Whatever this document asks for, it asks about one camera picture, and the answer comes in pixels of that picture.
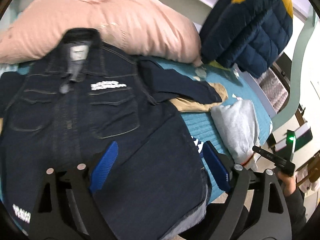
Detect grey navy sweatshirt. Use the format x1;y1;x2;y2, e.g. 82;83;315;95
210;99;260;171

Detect person's right forearm dark sleeve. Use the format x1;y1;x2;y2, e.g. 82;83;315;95
285;188;306;238

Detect person's right hand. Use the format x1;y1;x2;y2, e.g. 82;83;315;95
277;171;296;197

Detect teal quilted bedspread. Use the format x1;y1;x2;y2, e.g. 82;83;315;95
0;56;273;205

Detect dark denim jacket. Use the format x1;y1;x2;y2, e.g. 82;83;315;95
1;28;221;239

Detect beige trousers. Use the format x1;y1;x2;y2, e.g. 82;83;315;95
168;82;229;113

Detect navy yellow puffer jacket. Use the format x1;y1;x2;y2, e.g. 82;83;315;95
200;0;293;79

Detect mint bed frame post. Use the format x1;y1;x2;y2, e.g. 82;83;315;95
272;7;319;132

